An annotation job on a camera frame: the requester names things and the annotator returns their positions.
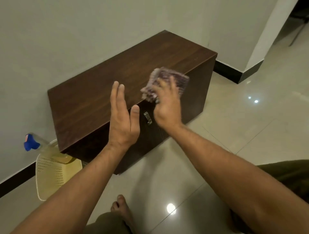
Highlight person's left hand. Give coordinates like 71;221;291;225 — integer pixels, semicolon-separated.
107;81;140;151

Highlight person's right hand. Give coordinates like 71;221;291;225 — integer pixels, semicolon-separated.
151;76;184;132

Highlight purple cleaning cloth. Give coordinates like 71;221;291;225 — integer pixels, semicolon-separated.
140;67;190;104

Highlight person's left forearm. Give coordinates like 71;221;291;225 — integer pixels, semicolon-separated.
11;142;129;234

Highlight person's right forearm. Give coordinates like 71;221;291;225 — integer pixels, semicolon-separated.
162;122;309;234

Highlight dark brown wooden cabinet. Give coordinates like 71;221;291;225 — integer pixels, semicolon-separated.
47;30;218;175

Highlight spray bottle with blue nozzle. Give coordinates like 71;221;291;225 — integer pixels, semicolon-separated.
24;134;73;165

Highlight person's left foot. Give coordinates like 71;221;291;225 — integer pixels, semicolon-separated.
111;194;136;228

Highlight cream plastic perforated basket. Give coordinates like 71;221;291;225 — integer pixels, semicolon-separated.
36;139;83;202

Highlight person's left leg olive trousers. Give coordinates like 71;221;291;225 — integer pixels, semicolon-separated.
83;212;133;234

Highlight person's leg olive trousers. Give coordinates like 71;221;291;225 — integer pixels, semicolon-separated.
83;212;133;234
229;159;309;234

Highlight person's right leg olive trousers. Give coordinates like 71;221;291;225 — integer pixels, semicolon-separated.
229;159;309;234

